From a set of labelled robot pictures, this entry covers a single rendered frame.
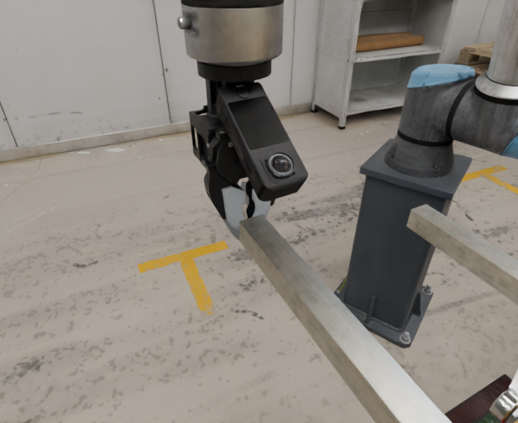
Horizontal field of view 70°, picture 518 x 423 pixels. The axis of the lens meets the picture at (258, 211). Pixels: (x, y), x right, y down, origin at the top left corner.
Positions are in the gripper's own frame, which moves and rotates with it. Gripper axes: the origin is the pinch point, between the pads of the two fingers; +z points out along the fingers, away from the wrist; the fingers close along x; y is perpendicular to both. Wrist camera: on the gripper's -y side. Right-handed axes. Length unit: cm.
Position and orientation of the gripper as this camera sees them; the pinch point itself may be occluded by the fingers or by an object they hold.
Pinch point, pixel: (247, 235)
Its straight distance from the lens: 45.3
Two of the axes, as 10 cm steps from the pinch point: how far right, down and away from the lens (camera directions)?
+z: 0.0, 8.2, 5.7
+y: -4.6, -5.0, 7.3
